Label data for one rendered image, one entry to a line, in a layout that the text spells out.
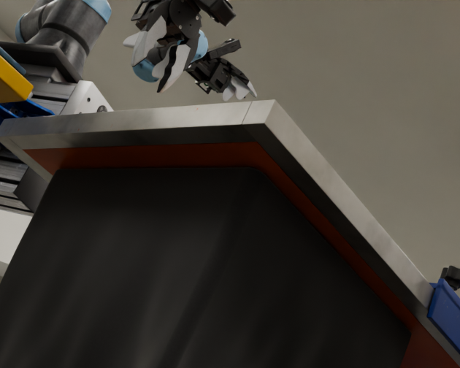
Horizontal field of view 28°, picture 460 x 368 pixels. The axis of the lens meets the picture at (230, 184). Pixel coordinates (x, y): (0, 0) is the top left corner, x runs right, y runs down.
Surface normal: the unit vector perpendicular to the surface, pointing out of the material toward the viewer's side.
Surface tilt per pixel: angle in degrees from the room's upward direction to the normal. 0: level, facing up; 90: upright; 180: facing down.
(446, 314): 90
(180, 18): 90
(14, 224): 90
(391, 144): 180
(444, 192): 180
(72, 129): 90
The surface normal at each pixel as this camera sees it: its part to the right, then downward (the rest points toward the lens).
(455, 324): 0.74, 0.00
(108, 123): -0.55, -0.56
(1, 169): -0.35, -0.54
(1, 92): -0.38, 0.83
